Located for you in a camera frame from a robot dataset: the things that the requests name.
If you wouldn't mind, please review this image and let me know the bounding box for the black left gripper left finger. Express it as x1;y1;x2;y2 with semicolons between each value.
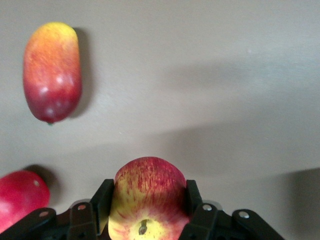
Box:
0;178;116;240

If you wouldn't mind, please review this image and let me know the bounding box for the brown table mat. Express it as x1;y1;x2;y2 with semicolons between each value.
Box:
0;0;320;240

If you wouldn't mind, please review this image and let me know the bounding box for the red yellow apple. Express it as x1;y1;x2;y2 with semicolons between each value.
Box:
107;156;191;240

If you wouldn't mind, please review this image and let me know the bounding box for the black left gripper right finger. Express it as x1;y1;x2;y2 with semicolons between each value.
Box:
178;179;286;240

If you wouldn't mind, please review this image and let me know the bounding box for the red yellow mango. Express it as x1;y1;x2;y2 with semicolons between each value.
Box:
22;21;83;125

